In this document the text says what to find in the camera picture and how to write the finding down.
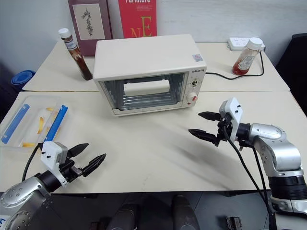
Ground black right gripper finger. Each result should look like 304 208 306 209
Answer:
198 111 220 122
188 128 218 145

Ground white power strip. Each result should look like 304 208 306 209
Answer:
227 36 266 52

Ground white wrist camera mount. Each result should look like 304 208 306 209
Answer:
218 97 244 140
40 141 70 188

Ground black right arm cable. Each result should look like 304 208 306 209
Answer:
222 123 276 230

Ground maroon book plant print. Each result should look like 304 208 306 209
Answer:
67 0 114 58

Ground tall brown sauce bottle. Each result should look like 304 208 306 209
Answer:
58 28 93 81

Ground white toaster oven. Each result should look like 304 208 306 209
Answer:
93 34 208 117

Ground metal oven rack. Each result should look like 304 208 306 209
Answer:
115 94 178 110

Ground clear plastic tray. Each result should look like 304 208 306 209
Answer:
0 95 74 154

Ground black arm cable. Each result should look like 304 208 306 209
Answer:
222 123 276 230
21 142 45 182

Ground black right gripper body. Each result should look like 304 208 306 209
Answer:
214 112 235 148

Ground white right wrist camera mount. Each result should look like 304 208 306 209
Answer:
218 97 244 140

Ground squat ketchup bottle white cap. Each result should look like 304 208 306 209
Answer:
232 37 263 76

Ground blue container latch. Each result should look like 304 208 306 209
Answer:
0 103 31 144
44 104 69 142

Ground black chair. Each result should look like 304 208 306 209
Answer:
275 33 307 92

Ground dark rounded shape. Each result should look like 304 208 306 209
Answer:
108 203 140 230
171 194 195 230

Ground white paper blue writing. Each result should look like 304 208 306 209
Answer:
0 214 11 230

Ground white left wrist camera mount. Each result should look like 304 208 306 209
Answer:
40 141 70 188

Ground blue rolled mat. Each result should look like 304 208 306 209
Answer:
10 69 37 86

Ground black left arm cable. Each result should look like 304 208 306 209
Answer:
21 142 45 182

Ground red book gold letters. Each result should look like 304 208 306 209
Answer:
118 0 159 39

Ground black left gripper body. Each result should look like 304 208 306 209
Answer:
59 158 85 184

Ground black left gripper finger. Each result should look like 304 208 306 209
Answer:
67 143 90 159
82 153 107 178

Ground black power cable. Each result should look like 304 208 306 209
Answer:
205 50 265 81

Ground glass oven door white handle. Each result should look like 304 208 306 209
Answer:
98 71 190 114

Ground white knob with red mark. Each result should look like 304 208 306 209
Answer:
186 92 199 104

